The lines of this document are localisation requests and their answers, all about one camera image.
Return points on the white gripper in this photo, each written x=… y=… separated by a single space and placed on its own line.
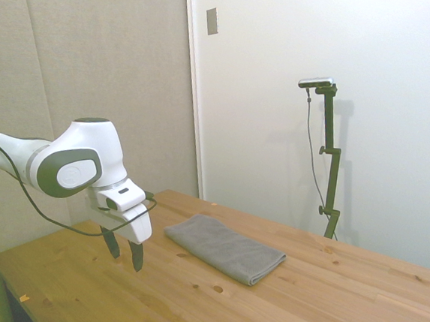
x=139 y=228

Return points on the grey towel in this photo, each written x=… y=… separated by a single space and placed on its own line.
x=222 y=246

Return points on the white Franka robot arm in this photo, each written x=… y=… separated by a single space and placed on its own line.
x=88 y=146

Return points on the orange tape scrap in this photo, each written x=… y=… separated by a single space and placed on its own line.
x=24 y=297

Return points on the white door trim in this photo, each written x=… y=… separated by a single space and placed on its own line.
x=195 y=91

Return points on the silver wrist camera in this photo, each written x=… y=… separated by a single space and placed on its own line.
x=129 y=196

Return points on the grey wall plate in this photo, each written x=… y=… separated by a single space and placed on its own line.
x=212 y=21

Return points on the silver stereo camera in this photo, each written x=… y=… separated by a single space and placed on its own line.
x=316 y=82

